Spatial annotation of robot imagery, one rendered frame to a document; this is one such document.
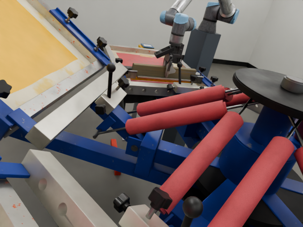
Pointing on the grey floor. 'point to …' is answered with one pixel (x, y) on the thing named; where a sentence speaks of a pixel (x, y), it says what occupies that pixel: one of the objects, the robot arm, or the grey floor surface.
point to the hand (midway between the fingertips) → (164, 74)
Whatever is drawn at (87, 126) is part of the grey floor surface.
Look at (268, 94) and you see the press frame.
